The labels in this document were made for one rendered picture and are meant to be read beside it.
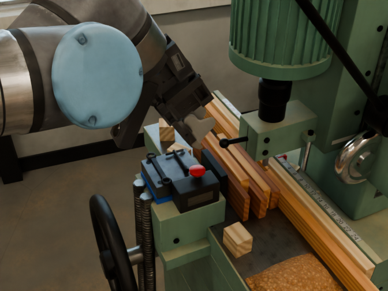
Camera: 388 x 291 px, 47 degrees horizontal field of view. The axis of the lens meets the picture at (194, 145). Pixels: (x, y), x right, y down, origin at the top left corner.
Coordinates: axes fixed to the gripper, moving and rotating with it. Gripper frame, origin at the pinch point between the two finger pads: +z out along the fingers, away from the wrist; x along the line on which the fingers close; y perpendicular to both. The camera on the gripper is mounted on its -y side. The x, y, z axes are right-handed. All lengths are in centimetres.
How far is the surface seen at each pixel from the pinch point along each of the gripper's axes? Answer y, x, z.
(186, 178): -4.8, -0.1, 5.4
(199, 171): -2.2, -0.9, 5.1
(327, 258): 6.1, -20.1, 22.6
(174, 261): -16.8, -5.5, 15.6
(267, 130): 12.3, -0.3, 8.4
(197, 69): 23, 135, 89
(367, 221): 19.7, -9.1, 43.7
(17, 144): -73, 143, 62
